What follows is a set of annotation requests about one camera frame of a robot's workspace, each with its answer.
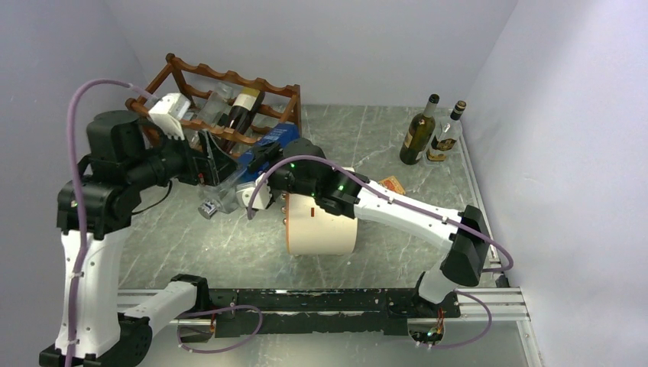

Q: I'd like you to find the clear empty glass bottle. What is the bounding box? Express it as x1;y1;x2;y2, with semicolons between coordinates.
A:
183;83;233;128

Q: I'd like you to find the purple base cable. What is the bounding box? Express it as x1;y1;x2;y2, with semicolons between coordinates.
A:
175;304;264;355

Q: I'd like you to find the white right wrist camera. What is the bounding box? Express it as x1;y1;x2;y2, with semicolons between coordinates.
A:
235;174;274;210

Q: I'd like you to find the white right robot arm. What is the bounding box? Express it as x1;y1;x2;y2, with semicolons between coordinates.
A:
242;138;490;317

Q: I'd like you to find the dark green wine bottle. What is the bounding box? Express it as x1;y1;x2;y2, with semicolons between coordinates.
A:
399;93;440;165

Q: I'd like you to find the orange patterned small card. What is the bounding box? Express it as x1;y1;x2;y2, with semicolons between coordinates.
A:
379;175;406;195

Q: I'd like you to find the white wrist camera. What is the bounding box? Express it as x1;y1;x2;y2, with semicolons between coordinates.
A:
235;174;274;210
148;93;191;141

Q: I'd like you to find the dark bottle white label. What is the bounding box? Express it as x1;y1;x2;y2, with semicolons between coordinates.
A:
221;87;265;135

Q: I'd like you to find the aluminium frame rail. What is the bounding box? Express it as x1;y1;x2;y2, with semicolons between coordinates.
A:
68;258;538;367

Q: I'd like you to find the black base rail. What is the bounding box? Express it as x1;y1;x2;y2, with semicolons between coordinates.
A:
180;288;461;338

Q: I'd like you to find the white cylindrical container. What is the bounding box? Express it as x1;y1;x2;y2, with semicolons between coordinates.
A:
284;194;358;255

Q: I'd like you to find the blue boxed bottle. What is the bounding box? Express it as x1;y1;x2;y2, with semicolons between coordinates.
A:
198;123;300;219

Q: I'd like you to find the brown wooden wine rack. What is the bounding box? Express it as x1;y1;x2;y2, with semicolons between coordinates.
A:
145;53;302;146

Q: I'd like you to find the clear glass liquor bottle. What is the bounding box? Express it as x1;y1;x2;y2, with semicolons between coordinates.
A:
424;100;467;164

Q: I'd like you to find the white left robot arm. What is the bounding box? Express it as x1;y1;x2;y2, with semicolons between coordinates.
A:
39;110;238;366

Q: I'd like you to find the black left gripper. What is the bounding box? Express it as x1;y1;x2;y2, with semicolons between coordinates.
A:
125;125;242;190

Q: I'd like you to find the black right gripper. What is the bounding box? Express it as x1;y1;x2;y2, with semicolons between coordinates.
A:
248;141;319;208

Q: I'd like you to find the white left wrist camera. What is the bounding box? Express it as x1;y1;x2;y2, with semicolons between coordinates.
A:
148;93;191;141

